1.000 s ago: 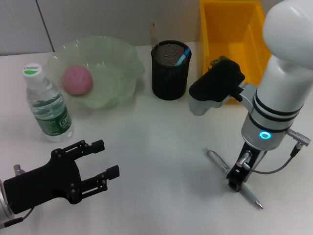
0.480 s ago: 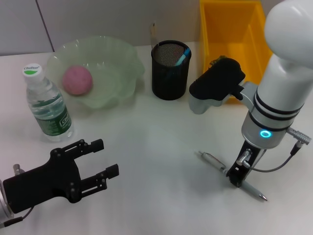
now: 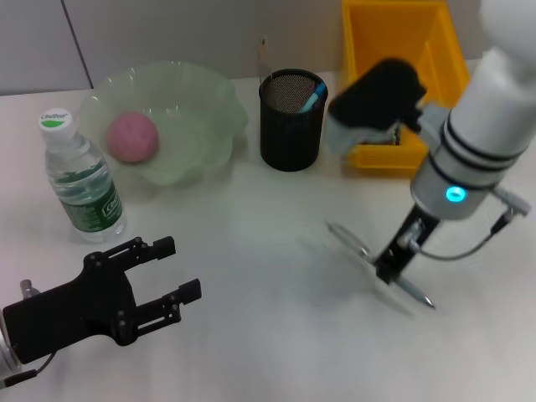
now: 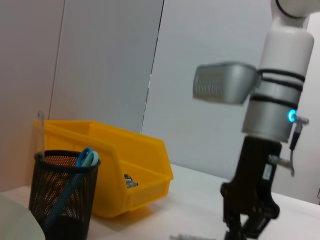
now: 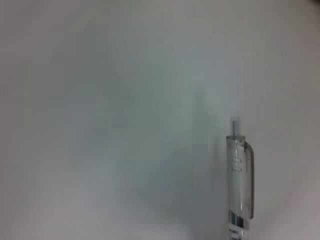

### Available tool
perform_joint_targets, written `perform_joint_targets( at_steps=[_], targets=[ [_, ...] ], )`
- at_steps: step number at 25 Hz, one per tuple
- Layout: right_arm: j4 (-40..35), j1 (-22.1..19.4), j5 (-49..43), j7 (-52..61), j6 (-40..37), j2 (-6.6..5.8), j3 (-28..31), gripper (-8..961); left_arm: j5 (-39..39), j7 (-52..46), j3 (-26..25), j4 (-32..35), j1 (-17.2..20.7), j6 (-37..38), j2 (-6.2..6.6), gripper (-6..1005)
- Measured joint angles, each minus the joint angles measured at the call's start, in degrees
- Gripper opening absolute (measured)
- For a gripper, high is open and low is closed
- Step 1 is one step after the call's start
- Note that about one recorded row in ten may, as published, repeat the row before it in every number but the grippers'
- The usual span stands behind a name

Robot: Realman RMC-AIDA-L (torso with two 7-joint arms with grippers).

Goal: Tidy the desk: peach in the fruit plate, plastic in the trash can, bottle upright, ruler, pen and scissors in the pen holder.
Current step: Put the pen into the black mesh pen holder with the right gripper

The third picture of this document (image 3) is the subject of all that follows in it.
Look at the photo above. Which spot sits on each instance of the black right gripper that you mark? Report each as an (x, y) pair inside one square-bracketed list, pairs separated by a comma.
[(412, 234)]

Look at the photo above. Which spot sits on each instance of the clear green-label water bottle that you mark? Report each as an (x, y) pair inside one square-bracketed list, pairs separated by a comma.
[(88, 201)]

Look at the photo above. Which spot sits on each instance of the silver ballpoint pen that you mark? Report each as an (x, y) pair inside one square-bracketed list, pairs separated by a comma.
[(412, 291)]

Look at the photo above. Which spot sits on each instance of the pink peach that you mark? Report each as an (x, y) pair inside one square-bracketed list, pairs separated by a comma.
[(132, 138)]

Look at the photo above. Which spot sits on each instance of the blue scissors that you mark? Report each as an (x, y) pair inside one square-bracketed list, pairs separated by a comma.
[(316, 94)]

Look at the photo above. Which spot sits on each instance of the black mesh pen holder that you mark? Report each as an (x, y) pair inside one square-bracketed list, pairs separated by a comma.
[(289, 142)]

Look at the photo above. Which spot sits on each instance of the pale green glass fruit plate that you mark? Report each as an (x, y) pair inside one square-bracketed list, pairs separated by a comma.
[(188, 138)]

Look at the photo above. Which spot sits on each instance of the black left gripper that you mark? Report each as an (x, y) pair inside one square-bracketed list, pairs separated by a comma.
[(71, 312)]

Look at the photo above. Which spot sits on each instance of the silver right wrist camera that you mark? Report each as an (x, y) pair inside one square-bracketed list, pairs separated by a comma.
[(377, 100)]

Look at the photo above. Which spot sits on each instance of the yellow plastic bin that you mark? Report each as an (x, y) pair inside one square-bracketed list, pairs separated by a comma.
[(393, 42)]

